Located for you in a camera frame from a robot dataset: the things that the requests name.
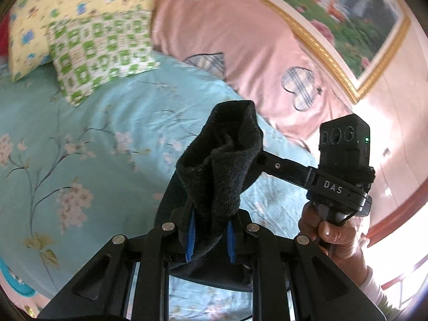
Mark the red fabric at bedside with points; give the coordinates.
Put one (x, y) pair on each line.
(4, 36)

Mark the pink heart-patterned quilt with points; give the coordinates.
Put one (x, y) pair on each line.
(247, 45)

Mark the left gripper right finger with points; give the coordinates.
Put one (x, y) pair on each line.
(292, 279)

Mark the light blue floral bedsheet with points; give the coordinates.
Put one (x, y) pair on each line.
(72, 177)

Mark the green checkered pillow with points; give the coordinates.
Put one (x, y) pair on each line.
(90, 52)

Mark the white right sleeve forearm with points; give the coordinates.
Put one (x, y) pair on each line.
(372, 289)

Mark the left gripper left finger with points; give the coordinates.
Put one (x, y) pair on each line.
(128, 278)

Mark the gold-framed landscape painting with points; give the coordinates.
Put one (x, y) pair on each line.
(354, 40)

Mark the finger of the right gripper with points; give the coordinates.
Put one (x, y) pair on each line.
(283, 169)

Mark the person's right hand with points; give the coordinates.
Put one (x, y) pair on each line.
(346, 241)

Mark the yellow cartoon pillow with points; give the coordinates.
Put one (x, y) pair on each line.
(29, 20)

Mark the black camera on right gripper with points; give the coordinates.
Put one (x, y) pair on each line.
(344, 146)

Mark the black fleece pants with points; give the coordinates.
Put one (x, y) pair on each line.
(209, 178)

